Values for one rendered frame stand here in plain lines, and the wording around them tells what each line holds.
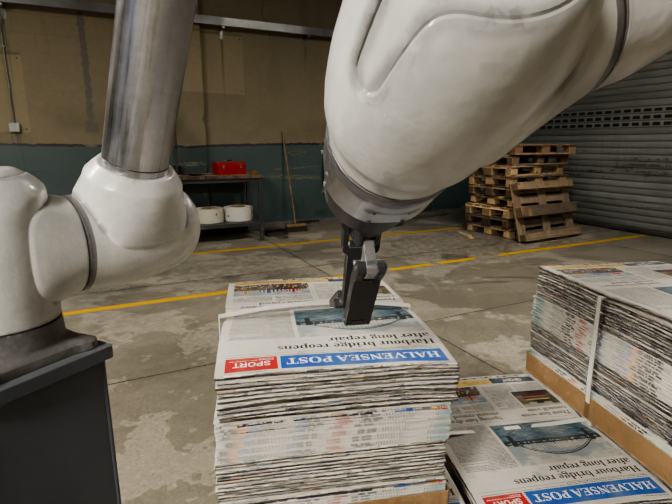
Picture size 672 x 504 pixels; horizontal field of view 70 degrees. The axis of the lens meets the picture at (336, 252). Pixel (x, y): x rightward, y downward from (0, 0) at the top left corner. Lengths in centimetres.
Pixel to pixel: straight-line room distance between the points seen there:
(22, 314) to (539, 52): 71
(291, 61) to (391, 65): 744
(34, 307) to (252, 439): 37
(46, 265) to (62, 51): 641
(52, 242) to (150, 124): 21
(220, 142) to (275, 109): 97
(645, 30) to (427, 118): 14
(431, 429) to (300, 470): 17
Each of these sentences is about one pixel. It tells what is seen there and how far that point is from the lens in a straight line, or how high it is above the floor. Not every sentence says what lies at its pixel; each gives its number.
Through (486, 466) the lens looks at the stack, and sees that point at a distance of 83.
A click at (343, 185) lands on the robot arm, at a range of 31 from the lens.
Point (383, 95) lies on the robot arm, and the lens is 21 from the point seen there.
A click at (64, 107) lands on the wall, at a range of 705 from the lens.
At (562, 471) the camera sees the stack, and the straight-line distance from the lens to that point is 85.
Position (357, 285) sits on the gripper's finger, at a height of 119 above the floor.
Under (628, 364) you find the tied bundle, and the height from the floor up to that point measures 97.
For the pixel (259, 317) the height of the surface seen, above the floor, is 106.
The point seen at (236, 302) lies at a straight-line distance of 77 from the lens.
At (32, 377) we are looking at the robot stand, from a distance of 78.
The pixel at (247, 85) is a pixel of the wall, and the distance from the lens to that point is 737.
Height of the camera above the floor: 131
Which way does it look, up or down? 13 degrees down
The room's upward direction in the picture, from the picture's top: straight up
